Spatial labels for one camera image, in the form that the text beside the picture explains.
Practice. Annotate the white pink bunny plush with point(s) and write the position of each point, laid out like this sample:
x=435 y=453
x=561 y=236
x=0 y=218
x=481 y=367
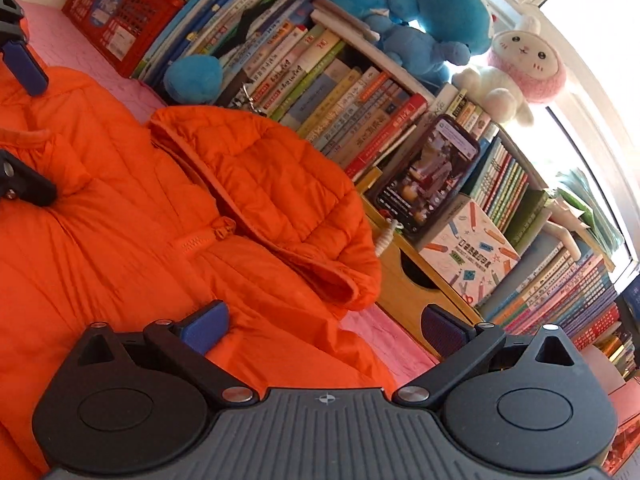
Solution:
x=525 y=65

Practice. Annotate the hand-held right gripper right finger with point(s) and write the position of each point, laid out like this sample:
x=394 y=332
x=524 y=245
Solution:
x=440 y=330

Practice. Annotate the red plastic crate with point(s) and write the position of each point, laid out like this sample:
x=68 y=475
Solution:
x=120 y=15

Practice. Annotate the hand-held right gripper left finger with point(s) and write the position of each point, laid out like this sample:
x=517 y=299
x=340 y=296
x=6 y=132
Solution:
x=205 y=332

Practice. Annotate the white printed box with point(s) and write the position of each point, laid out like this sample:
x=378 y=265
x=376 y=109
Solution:
x=470 y=255

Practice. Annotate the blue plush ball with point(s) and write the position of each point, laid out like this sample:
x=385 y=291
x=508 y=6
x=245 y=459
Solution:
x=192 y=80

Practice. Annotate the white window frame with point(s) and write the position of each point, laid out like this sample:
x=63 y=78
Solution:
x=590 y=60

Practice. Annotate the pink printed blanket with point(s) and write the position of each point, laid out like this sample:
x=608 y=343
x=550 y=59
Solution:
x=75 y=45

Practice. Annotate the row of books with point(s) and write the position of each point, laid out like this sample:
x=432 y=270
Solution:
x=325 y=85

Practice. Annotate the pink toy house case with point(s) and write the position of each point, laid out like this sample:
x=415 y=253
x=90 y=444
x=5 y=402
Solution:
x=627 y=420

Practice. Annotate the wooden drawer organizer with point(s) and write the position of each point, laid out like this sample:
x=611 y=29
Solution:
x=400 y=285

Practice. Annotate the orange puffer jacket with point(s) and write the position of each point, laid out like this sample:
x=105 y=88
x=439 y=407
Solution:
x=150 y=200

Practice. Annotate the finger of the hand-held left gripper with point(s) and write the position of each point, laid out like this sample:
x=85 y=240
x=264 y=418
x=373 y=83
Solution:
x=25 y=182
x=27 y=72

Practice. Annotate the black smartphone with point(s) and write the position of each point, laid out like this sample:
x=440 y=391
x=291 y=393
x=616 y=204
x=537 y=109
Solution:
x=425 y=175

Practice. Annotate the blue plush toy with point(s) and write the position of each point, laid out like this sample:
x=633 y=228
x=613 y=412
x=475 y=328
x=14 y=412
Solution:
x=430 y=15

